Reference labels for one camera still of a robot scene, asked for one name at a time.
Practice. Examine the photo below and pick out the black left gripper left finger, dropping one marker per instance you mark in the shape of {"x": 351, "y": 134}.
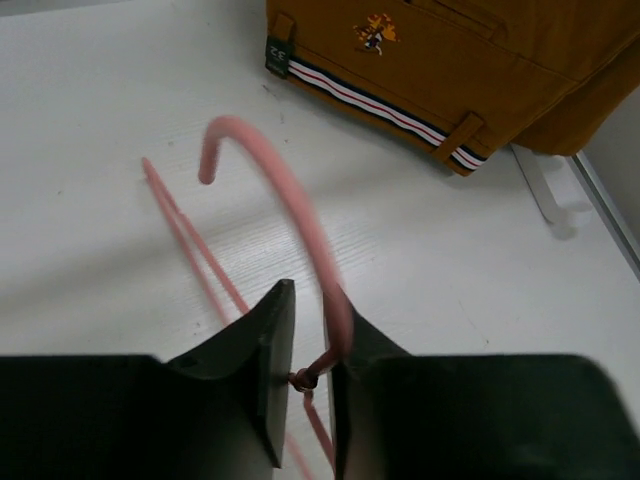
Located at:
{"x": 217, "y": 411}

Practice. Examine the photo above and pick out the aluminium table edge rail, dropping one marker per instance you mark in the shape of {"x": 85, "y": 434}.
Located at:
{"x": 607, "y": 210}

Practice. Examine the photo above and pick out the pink wire hanger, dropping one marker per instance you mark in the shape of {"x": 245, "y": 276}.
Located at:
{"x": 250, "y": 236}

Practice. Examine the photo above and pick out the white clothes rack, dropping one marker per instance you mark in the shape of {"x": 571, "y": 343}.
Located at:
{"x": 555, "y": 190}

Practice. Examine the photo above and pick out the brown folded trousers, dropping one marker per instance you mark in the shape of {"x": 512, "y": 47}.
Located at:
{"x": 462, "y": 79}

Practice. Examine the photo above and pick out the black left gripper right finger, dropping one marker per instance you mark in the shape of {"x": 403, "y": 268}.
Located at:
{"x": 395, "y": 415}

